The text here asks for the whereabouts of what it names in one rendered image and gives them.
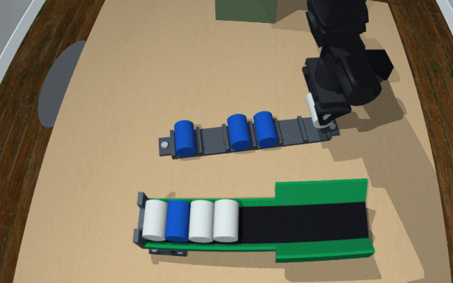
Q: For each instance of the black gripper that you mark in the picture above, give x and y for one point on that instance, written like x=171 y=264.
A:
x=322 y=83

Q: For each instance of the grey ribbed rack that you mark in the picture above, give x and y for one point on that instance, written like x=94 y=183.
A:
x=213 y=143

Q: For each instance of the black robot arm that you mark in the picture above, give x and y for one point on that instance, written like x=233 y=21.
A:
x=344 y=50

